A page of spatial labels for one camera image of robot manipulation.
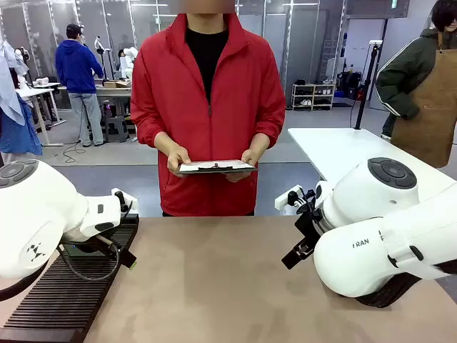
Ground person in brown apron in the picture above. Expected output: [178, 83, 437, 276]
[375, 0, 457, 169]

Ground person's right forearm red sleeve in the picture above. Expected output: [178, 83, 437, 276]
[136, 120, 171, 149]

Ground person in red jacket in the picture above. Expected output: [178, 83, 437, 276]
[130, 12, 286, 218]

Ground person's right hand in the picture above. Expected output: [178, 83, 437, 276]
[166, 144, 192, 177]

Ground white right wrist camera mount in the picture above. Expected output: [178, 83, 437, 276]
[274, 184, 316, 215]

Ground man in blue hoodie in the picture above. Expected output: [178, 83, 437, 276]
[55, 23, 106, 148]

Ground black floor cable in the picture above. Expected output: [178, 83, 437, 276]
[63, 140, 87, 164]

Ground person in blue jacket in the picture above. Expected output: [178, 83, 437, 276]
[0, 39, 44, 156]

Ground grey step stool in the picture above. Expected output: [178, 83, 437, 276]
[103, 114, 130, 143]

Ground black camera pole stand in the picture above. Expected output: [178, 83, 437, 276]
[354, 39, 383, 130]

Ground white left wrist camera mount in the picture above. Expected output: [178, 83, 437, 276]
[111, 189, 139, 216]

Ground black clipboard with paper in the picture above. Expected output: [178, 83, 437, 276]
[177, 159, 258, 176]

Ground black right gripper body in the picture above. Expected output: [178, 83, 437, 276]
[294, 205, 324, 251]

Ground white standing desk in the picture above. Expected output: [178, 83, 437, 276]
[16, 81, 67, 147]

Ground black slotted PCB rack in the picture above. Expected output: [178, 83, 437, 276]
[0, 213, 140, 343]

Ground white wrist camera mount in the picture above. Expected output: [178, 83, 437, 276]
[111, 189, 139, 216]
[274, 184, 316, 215]

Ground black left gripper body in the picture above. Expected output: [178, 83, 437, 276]
[94, 234, 124, 258]

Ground person's left hand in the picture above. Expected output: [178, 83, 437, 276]
[225, 148, 266, 184]

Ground grey workbench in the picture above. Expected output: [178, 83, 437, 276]
[59, 84, 139, 142]

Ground black equipment cases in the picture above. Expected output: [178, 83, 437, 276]
[336, 71, 366, 100]

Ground person's left forearm red sleeve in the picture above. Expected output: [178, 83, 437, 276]
[249, 120, 283, 151]

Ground wooden shoe shelf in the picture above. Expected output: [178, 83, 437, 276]
[291, 83, 336, 111]

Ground black tripod with device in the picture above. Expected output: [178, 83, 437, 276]
[93, 35, 109, 85]

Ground grey left arm cable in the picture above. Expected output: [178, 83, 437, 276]
[59, 244, 121, 282]

